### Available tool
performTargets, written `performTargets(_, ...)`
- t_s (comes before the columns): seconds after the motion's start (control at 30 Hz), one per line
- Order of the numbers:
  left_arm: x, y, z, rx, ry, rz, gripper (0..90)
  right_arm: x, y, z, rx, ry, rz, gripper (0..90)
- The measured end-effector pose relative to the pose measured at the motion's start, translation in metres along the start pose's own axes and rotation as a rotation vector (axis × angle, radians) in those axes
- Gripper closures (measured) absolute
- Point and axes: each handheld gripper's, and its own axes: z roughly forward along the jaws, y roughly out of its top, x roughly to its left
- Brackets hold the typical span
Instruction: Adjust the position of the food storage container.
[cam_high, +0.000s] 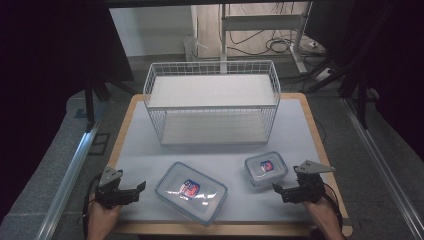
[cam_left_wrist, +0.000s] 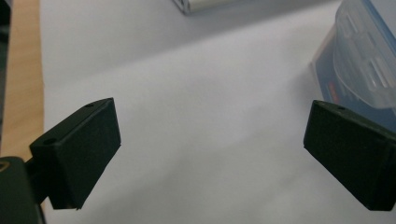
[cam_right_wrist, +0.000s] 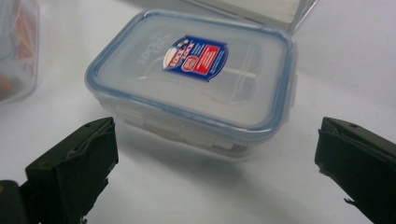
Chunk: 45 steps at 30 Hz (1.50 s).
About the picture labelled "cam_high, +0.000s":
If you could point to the aluminium rail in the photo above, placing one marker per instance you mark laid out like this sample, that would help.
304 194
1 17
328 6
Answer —
66 186
383 166

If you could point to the wooden table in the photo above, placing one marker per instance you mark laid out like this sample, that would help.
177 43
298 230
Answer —
216 230

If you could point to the white table mat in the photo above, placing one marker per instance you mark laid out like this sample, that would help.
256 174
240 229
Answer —
140 146

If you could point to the black metal stand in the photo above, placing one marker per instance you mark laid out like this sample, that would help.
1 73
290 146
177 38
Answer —
90 100

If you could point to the person's left hand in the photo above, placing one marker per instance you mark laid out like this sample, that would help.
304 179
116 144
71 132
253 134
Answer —
101 215

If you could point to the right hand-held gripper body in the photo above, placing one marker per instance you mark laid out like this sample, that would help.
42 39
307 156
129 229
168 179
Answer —
308 188

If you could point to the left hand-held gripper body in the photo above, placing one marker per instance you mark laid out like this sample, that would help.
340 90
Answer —
108 191

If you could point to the person's right hand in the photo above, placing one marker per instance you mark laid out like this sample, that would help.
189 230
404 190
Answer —
318 210

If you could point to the dark curtain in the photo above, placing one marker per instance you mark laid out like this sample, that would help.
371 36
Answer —
50 50
393 50

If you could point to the white desk frame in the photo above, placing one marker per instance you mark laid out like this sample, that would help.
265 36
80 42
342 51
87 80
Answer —
263 22

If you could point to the small clear food container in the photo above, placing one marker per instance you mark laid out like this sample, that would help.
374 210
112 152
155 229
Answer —
266 168

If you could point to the large clear food container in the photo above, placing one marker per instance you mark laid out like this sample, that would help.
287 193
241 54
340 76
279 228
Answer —
191 193

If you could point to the white power strip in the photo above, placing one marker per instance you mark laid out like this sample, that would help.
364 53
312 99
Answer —
322 75

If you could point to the black tripod stand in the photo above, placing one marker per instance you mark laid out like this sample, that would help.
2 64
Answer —
353 80

